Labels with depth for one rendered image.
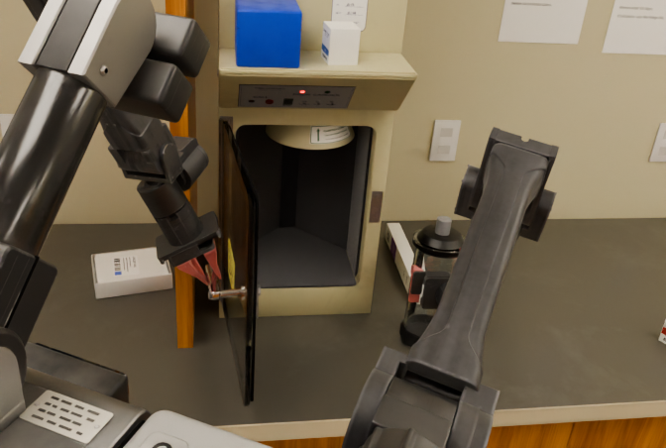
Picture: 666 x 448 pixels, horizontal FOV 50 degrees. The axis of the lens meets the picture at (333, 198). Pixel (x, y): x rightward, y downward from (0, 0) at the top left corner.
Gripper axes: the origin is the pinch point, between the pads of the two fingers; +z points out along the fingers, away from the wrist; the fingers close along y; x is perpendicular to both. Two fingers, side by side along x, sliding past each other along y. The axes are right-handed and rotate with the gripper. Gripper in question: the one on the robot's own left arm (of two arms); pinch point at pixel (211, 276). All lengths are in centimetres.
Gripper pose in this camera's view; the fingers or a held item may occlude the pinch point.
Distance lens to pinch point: 116.7
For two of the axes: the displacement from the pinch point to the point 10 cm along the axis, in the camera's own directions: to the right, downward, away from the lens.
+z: 3.4, 7.8, 5.2
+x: 2.6, 4.6, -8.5
